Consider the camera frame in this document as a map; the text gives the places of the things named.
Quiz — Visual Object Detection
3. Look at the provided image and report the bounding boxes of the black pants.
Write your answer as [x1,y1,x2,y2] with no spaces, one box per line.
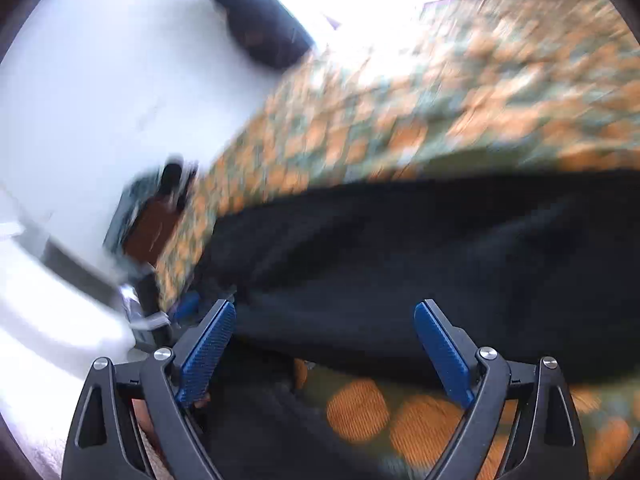
[193,171,639,479]

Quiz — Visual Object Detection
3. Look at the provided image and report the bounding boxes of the brown wooden nightstand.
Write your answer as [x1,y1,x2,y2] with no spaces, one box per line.
[122,196,180,266]

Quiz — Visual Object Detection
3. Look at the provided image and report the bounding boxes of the green orange patterned bedspread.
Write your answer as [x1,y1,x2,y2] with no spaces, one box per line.
[156,0,639,479]

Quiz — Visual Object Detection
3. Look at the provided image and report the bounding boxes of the dark bag by window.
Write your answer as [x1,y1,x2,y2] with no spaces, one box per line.
[214,0,314,70]

